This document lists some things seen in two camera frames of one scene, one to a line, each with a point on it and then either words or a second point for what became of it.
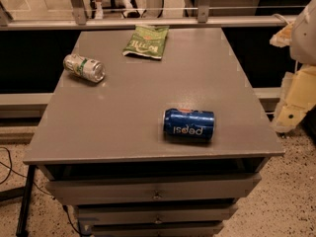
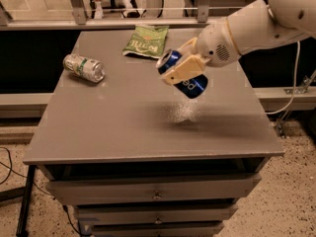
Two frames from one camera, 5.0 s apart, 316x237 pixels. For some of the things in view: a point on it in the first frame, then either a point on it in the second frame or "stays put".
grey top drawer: x=155 y=190 stays put
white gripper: x=304 y=37 -> x=214 y=45
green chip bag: x=147 y=40 stays put
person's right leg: x=99 y=15 stays put
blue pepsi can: x=189 y=125 -> x=194 y=87
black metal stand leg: x=26 y=201 stays put
